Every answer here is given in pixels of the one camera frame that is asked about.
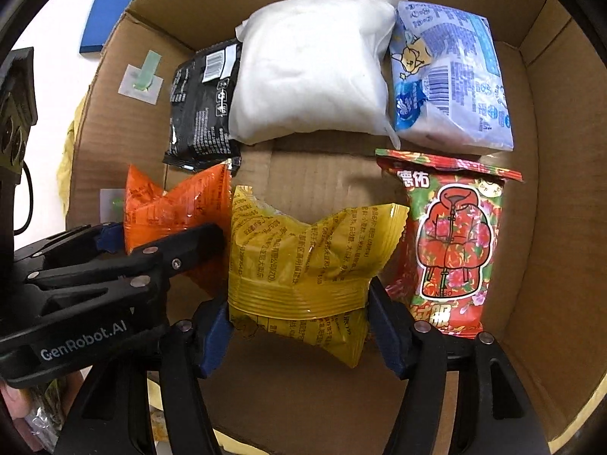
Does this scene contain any cardboard box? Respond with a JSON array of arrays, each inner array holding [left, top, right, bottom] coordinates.
[[66, 0, 607, 453]]

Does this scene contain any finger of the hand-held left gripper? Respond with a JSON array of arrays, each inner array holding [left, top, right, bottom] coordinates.
[[13, 221, 126, 273], [26, 223, 226, 305]]

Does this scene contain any orange snack packet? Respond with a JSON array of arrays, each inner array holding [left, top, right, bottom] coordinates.
[[123, 158, 233, 301]]

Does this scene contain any clear crinkled wrapper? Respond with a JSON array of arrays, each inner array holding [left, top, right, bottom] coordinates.
[[26, 379, 65, 454]]

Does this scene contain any blue foam mat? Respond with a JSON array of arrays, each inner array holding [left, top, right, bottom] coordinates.
[[80, 0, 177, 55]]

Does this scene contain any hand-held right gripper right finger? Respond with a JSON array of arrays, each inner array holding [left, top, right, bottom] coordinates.
[[367, 276, 553, 455]]

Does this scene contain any red floral snack packet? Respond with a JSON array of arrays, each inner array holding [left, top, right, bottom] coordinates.
[[374, 148, 526, 341]]

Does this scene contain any yellow tablecloth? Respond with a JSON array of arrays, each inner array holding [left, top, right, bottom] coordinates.
[[56, 94, 601, 455]]

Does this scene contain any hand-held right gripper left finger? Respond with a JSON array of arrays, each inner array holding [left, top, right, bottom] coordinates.
[[54, 293, 233, 455]]

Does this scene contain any yellow snack packet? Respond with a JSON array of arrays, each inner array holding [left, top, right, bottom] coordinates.
[[228, 185, 409, 369]]

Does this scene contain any black cable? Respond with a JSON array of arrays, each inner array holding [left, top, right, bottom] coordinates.
[[14, 161, 35, 236]]

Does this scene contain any black snack packet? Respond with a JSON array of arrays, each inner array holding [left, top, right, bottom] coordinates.
[[162, 42, 244, 171]]

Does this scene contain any light blue tissue packet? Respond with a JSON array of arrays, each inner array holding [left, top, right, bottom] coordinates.
[[388, 1, 515, 152]]

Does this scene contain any white soft packet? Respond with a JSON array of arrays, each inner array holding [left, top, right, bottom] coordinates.
[[228, 0, 409, 149]]

